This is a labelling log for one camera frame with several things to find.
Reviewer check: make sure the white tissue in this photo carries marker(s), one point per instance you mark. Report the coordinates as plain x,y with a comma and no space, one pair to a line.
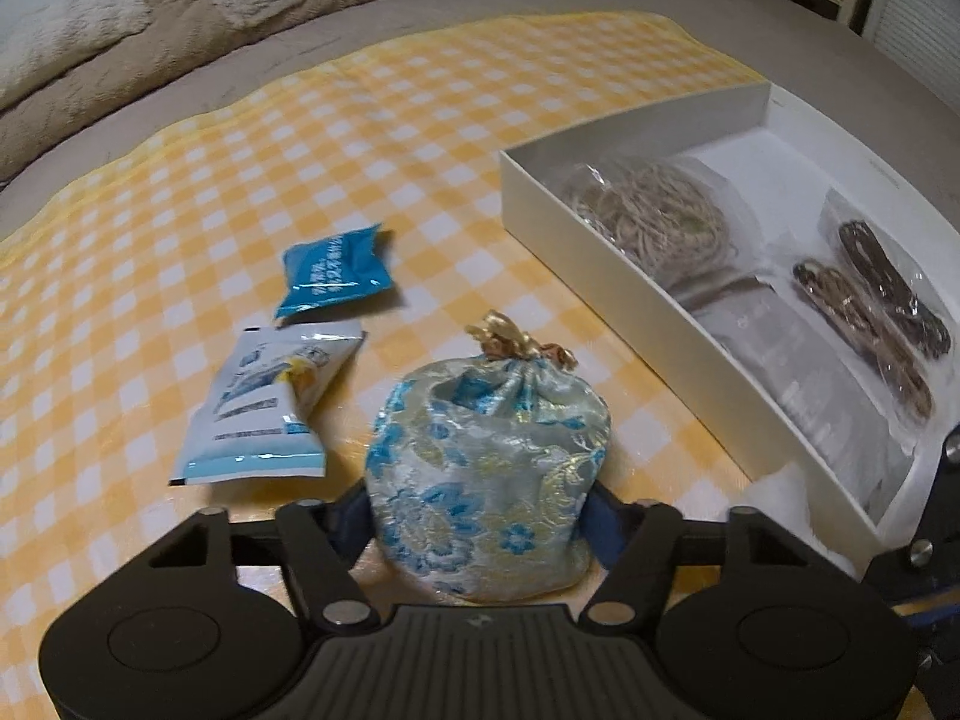
782,496

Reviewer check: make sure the white shallow cardboard box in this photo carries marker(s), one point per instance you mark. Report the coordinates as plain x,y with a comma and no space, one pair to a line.
769,268

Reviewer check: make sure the small blue sachet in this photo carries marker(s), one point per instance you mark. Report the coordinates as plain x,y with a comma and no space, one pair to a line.
342,268

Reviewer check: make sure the beige folded mattress pad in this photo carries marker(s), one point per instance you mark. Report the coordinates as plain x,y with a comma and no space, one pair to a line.
182,35

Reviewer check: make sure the yellow white checkered blanket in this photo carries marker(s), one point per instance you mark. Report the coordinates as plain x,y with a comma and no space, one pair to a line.
122,298

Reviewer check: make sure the blue floral drawstring pouch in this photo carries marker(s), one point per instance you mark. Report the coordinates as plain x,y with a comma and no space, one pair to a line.
479,468

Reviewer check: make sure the beige hair ties bag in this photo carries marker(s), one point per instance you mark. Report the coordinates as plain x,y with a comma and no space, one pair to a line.
677,219

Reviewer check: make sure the white louvered door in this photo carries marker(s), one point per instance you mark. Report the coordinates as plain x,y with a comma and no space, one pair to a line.
921,37

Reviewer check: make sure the grey packet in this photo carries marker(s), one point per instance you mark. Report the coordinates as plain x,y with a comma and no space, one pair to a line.
806,377

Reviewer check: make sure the fluffy white pillow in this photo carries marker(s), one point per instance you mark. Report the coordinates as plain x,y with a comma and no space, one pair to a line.
61,35

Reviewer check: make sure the brown hair ties bag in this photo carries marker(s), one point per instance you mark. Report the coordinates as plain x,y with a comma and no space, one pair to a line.
880,303

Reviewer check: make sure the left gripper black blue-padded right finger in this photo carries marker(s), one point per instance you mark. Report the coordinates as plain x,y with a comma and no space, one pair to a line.
635,543

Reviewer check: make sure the white blue medicine packet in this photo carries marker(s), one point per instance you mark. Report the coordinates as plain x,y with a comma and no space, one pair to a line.
254,422

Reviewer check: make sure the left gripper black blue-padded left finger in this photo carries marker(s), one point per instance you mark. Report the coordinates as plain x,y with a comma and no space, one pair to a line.
321,542

